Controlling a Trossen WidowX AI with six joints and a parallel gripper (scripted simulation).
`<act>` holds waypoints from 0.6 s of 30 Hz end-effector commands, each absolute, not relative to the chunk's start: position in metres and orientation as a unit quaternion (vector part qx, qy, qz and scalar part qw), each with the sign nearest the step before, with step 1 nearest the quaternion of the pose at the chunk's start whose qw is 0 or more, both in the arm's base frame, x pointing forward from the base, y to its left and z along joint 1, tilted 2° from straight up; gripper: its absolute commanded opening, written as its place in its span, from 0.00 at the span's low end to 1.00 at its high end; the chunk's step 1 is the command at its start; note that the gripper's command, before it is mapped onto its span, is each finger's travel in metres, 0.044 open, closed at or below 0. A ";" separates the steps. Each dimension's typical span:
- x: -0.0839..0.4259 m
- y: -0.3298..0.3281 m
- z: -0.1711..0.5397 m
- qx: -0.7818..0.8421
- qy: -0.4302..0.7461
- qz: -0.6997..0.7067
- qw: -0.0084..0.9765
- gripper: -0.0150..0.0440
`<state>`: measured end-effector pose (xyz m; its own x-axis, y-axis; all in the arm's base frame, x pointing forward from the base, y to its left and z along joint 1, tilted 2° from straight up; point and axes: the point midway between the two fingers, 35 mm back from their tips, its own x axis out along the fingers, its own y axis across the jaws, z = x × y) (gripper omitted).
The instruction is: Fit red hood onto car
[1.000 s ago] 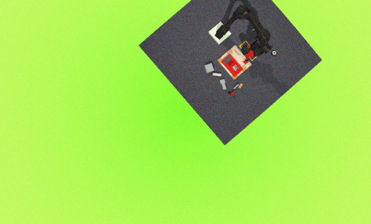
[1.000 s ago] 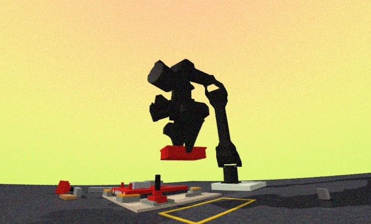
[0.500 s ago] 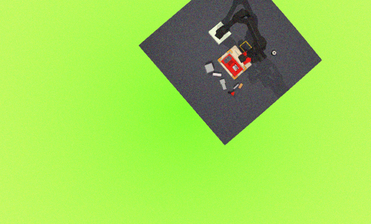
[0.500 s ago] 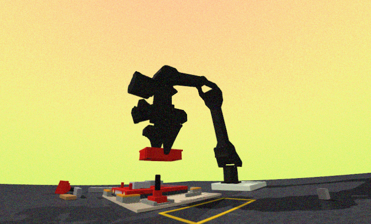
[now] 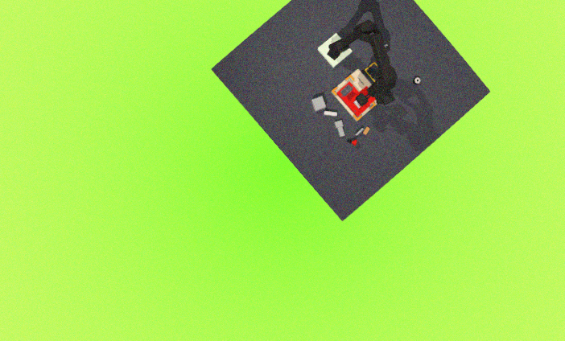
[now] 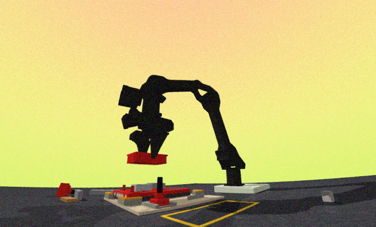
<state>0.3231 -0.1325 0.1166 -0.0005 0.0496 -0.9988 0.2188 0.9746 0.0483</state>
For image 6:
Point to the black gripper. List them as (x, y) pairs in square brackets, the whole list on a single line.
[(157, 129)]

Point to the red rectangular shell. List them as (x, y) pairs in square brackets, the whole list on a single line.
[(145, 158)]

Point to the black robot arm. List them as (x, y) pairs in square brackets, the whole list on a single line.
[(152, 94)]

